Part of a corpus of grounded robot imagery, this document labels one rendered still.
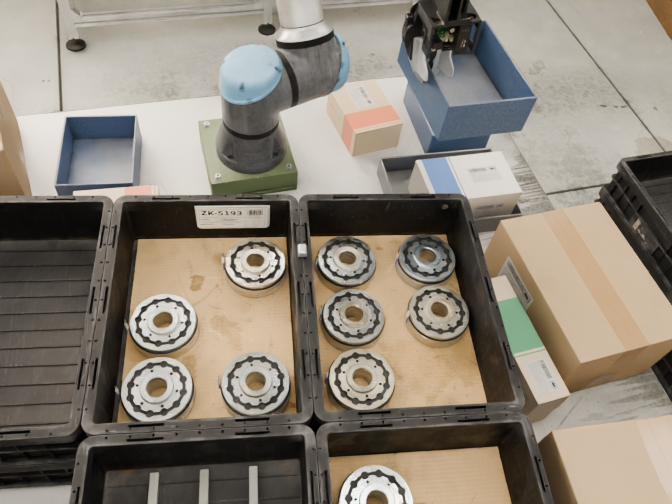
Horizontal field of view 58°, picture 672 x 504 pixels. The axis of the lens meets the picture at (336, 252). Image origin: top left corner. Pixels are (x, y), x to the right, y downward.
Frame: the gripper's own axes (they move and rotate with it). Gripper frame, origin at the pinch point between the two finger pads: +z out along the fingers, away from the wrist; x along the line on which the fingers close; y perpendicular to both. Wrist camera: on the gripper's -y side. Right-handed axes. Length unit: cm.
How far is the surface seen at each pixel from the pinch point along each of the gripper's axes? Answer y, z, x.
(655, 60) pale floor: -127, 125, 182
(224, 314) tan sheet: 21, 26, -38
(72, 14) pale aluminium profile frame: -167, 90, -80
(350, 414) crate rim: 45, 17, -23
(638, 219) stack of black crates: -4, 65, 72
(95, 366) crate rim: 31, 16, -56
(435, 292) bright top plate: 25.3, 25.5, -2.7
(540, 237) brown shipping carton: 17.5, 27.4, 21.0
